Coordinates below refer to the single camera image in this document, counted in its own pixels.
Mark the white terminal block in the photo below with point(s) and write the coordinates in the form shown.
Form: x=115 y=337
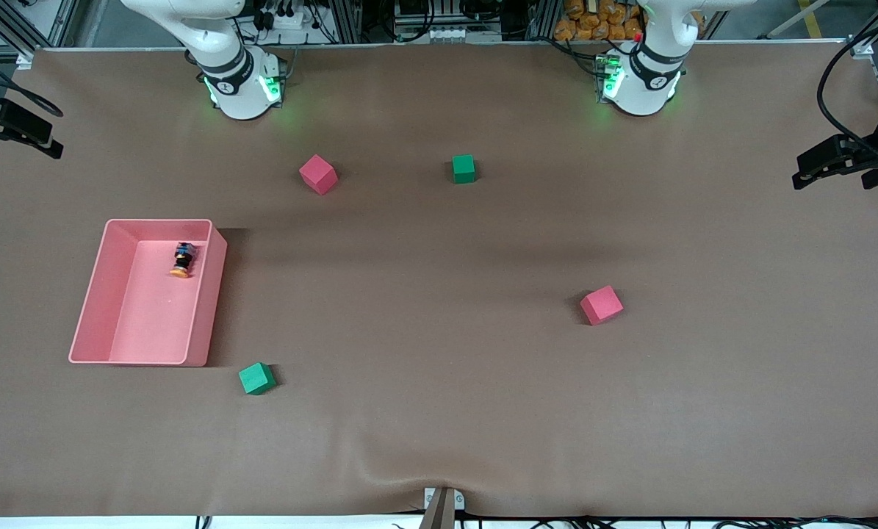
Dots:
x=451 y=34

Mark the pink foam cube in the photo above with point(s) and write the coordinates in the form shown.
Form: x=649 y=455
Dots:
x=318 y=175
x=601 y=306

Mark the bag of orange objects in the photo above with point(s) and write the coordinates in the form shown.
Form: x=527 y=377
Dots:
x=600 y=22

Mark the pink plastic tray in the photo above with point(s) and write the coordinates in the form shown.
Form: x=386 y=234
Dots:
x=159 y=308

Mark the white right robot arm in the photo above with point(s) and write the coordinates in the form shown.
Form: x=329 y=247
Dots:
x=236 y=88

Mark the green foam cube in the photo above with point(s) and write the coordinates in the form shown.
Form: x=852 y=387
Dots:
x=256 y=379
x=463 y=169

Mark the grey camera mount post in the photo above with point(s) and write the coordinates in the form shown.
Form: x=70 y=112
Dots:
x=440 y=508

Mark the aluminium frame post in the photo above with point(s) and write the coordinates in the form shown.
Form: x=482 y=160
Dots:
x=543 y=18
x=344 y=18

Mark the white power strip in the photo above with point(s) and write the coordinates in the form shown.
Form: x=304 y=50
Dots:
x=284 y=16

